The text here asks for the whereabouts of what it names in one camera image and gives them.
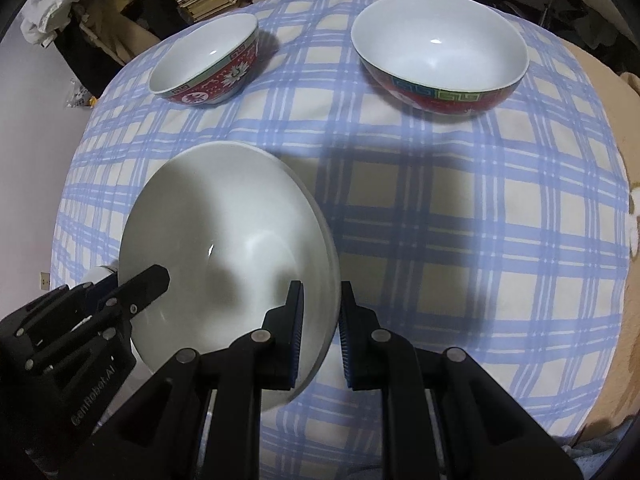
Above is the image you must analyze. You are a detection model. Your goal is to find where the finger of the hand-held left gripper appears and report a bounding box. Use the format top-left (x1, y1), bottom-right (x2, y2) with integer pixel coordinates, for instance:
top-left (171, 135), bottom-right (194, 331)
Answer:
top-left (0, 264), bottom-right (171, 373)

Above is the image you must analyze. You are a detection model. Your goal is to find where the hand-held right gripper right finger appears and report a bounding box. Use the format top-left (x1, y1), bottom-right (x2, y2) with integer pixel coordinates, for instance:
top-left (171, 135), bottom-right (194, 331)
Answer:
top-left (338, 281), bottom-right (586, 480)

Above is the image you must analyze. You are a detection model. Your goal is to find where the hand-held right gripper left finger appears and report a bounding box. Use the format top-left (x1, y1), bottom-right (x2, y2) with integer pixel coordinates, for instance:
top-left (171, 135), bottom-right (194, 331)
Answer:
top-left (87, 280), bottom-right (306, 480)

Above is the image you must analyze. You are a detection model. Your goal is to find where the white bowl with colourful label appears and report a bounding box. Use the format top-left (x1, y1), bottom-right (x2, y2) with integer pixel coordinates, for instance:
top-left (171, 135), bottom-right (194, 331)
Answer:
top-left (118, 141), bottom-right (342, 413)

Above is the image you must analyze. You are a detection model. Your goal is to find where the blue checked tablecloth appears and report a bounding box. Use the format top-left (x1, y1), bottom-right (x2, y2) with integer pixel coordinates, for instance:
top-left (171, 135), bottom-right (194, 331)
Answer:
top-left (52, 0), bottom-right (632, 461)

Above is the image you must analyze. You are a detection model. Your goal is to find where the small red patterned bowl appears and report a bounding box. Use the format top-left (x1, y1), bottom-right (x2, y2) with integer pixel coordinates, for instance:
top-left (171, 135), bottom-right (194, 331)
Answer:
top-left (148, 12), bottom-right (260, 107)

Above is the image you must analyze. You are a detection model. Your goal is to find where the beige hanging garment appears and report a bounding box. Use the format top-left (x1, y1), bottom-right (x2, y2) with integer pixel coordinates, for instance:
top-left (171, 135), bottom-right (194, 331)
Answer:
top-left (97, 0), bottom-right (167, 67)

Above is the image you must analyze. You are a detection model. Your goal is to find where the large red patterned bowl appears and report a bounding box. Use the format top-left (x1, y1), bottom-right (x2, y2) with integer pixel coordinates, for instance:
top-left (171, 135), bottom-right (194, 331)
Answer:
top-left (350, 0), bottom-right (530, 117)

